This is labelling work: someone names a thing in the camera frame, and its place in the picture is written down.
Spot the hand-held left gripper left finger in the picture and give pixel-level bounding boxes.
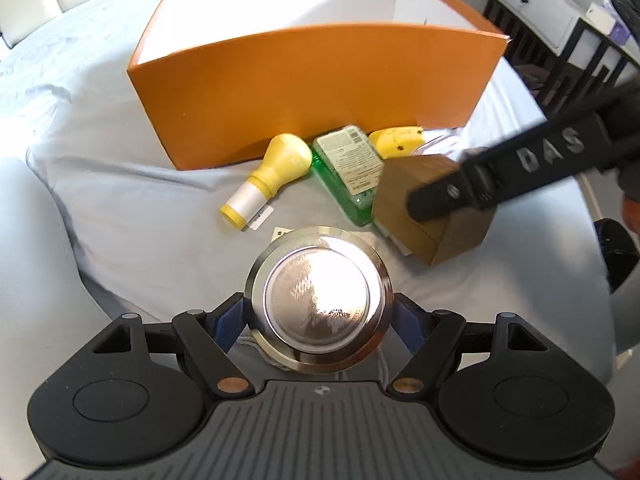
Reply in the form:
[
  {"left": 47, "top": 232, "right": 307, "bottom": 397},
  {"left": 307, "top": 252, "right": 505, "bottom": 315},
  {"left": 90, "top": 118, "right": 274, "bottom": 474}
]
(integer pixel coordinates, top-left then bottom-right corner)
[{"left": 94, "top": 294, "right": 253, "bottom": 401}]

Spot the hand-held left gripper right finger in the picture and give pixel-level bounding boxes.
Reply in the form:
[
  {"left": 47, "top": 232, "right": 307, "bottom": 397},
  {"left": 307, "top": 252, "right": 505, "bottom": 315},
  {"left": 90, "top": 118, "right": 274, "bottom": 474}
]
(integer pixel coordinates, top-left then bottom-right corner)
[{"left": 387, "top": 294, "right": 547, "bottom": 401}]

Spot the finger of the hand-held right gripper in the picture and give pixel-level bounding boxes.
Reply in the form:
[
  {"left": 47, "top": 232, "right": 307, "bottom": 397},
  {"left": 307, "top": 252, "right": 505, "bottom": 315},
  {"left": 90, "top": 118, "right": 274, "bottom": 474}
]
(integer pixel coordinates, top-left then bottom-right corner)
[{"left": 407, "top": 160, "right": 495, "bottom": 223}]

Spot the gold bar-shaped box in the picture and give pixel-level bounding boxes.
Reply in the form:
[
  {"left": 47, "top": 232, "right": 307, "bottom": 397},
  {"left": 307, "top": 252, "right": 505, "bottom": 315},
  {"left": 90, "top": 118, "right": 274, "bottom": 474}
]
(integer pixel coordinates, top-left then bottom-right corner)
[{"left": 372, "top": 154, "right": 497, "bottom": 267}]

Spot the round silver metal tin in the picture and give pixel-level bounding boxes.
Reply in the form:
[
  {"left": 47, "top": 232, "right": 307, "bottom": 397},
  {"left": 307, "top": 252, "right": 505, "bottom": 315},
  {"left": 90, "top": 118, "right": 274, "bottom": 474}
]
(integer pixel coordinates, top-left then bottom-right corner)
[{"left": 244, "top": 226, "right": 394, "bottom": 374}]

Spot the green rectangular bottle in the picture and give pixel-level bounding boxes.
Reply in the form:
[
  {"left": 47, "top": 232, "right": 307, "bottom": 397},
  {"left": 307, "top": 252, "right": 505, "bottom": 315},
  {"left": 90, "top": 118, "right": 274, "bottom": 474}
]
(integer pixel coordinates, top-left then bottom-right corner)
[{"left": 311, "top": 125, "right": 386, "bottom": 227}]

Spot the yellow bulb-shaped bottle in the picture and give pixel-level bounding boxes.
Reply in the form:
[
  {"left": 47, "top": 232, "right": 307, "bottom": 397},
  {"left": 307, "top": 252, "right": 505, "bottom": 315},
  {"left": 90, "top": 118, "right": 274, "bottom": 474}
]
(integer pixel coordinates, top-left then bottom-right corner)
[{"left": 220, "top": 133, "right": 313, "bottom": 232}]

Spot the large orange cardboard box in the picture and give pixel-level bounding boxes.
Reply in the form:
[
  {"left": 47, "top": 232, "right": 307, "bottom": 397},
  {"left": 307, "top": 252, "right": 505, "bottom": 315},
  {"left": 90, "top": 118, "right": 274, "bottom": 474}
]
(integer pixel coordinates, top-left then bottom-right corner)
[{"left": 126, "top": 0, "right": 511, "bottom": 171}]

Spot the clear plastic packet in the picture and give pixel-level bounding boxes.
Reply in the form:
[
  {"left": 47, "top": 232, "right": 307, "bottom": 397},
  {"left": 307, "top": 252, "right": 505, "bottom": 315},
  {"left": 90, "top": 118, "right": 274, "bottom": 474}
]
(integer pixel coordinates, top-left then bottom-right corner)
[{"left": 414, "top": 129, "right": 483, "bottom": 159}]

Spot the white bedside drawer table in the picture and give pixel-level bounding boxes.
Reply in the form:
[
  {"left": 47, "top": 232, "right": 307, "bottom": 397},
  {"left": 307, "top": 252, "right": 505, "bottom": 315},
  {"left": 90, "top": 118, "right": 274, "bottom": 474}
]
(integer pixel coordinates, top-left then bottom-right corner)
[{"left": 484, "top": 0, "right": 640, "bottom": 113}]

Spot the black speckled cloth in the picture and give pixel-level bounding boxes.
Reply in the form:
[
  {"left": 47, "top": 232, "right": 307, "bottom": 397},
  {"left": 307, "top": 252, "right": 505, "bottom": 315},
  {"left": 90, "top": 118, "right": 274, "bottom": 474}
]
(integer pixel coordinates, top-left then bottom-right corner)
[{"left": 594, "top": 218, "right": 640, "bottom": 293}]

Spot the small white box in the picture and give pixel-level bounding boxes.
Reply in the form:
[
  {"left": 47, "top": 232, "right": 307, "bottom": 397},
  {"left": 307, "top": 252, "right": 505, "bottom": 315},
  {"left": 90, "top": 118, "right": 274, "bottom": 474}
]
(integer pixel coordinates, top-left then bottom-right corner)
[{"left": 586, "top": 2, "right": 620, "bottom": 37}]

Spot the white nightstand with drawer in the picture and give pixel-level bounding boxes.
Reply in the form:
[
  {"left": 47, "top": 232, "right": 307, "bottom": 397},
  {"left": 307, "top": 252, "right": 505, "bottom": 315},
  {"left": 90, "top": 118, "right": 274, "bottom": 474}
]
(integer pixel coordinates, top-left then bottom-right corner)
[{"left": 489, "top": 0, "right": 587, "bottom": 55}]

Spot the light blue bed sheet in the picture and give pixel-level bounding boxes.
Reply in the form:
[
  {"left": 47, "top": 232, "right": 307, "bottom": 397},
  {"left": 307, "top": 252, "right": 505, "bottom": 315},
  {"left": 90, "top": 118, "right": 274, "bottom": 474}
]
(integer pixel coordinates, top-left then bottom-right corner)
[{"left": 0, "top": 0, "right": 621, "bottom": 376}]

